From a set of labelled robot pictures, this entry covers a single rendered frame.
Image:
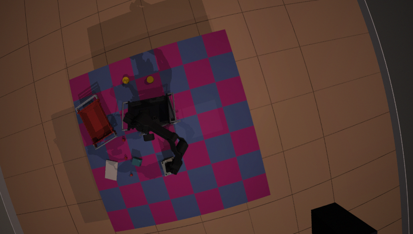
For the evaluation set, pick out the golden yellow short cylinder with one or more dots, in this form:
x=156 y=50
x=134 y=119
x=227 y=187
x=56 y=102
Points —
x=150 y=79
x=126 y=80

